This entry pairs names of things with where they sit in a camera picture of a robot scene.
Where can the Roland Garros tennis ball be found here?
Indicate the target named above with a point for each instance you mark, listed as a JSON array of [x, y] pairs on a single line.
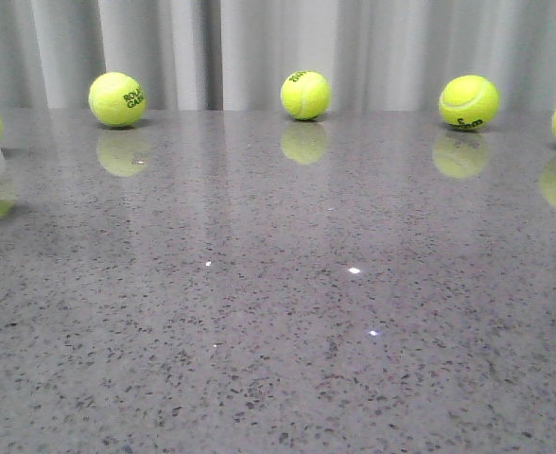
[[116, 99]]

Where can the Wilson 3 tennis ball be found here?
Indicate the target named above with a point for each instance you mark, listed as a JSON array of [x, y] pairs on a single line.
[[468, 102]]

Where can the middle back tennis ball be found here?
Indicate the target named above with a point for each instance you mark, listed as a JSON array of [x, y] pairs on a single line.
[[305, 95]]

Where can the grey pleated curtain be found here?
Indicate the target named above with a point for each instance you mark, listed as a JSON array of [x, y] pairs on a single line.
[[235, 55]]

